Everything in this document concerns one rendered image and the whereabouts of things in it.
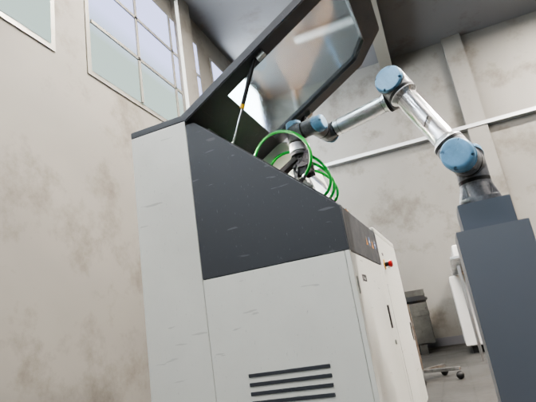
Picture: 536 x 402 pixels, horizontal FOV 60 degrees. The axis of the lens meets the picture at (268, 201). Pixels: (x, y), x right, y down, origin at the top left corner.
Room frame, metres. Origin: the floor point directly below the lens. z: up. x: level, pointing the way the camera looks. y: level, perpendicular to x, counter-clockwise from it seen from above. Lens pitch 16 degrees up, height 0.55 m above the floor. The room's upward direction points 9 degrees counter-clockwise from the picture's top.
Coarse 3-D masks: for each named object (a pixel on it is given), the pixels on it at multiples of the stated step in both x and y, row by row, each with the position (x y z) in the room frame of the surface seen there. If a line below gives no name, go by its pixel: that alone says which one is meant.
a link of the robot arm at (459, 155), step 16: (384, 80) 1.66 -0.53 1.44; (400, 80) 1.63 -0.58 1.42; (384, 96) 1.72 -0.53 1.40; (400, 96) 1.66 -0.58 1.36; (416, 96) 1.64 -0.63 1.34; (416, 112) 1.64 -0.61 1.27; (432, 112) 1.62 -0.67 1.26; (432, 128) 1.61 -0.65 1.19; (448, 128) 1.60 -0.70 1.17; (448, 144) 1.57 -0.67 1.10; (464, 144) 1.54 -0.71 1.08; (448, 160) 1.58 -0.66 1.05; (464, 160) 1.56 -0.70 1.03; (480, 160) 1.62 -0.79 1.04
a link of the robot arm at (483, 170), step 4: (476, 144) 1.68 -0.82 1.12; (476, 148) 1.68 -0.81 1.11; (480, 148) 1.68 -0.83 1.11; (480, 152) 1.68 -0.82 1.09; (484, 156) 1.70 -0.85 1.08; (484, 160) 1.68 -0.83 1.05; (484, 164) 1.68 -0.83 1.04; (480, 168) 1.66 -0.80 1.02; (484, 168) 1.68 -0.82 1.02; (476, 172) 1.67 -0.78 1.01; (480, 172) 1.67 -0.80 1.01; (484, 172) 1.68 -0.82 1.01; (488, 172) 1.69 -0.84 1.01; (456, 176) 1.75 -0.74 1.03; (460, 176) 1.71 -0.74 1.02; (464, 176) 1.69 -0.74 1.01; (468, 176) 1.68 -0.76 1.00; (472, 176) 1.68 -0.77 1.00; (460, 180) 1.72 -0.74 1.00
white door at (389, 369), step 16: (368, 272) 1.86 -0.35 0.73; (368, 288) 1.79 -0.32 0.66; (384, 288) 2.18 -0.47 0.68; (368, 304) 1.73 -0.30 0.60; (384, 304) 2.08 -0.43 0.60; (368, 320) 1.67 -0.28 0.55; (384, 320) 1.99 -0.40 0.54; (368, 336) 1.62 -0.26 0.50; (384, 336) 1.91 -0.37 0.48; (384, 352) 1.84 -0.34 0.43; (384, 368) 1.77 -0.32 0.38; (400, 368) 2.13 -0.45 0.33; (384, 384) 1.71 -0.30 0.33; (400, 384) 2.04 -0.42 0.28; (384, 400) 1.66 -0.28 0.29; (400, 400) 1.96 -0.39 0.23
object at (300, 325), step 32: (320, 256) 1.62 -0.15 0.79; (352, 256) 1.61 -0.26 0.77; (224, 288) 1.75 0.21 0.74; (256, 288) 1.71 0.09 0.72; (288, 288) 1.67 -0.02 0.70; (320, 288) 1.63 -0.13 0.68; (352, 288) 1.60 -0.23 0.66; (224, 320) 1.76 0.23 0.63; (256, 320) 1.72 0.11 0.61; (288, 320) 1.68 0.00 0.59; (320, 320) 1.64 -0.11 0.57; (352, 320) 1.60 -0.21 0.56; (224, 352) 1.77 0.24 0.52; (256, 352) 1.72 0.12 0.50; (288, 352) 1.68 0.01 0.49; (320, 352) 1.64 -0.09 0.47; (352, 352) 1.61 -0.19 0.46; (224, 384) 1.77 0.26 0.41; (256, 384) 1.73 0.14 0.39; (288, 384) 1.69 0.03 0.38; (320, 384) 1.65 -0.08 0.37; (352, 384) 1.61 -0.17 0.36
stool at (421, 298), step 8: (416, 296) 3.95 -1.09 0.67; (424, 296) 4.04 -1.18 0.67; (408, 304) 4.05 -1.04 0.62; (408, 312) 4.08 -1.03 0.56; (416, 344) 4.08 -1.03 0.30; (424, 368) 4.12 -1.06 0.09; (432, 368) 4.04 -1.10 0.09; (440, 368) 4.00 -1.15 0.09; (448, 368) 3.96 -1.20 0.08; (456, 368) 3.93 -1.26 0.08
